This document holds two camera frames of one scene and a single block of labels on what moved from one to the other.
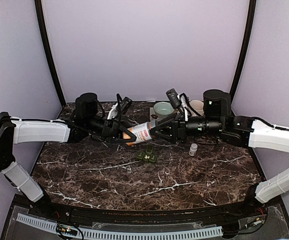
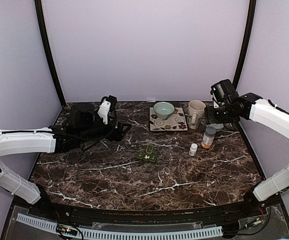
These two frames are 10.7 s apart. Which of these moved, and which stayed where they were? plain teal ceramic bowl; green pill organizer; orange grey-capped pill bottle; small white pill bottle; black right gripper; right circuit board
Moved: black right gripper; orange grey-capped pill bottle
Stayed: right circuit board; small white pill bottle; green pill organizer; plain teal ceramic bowl
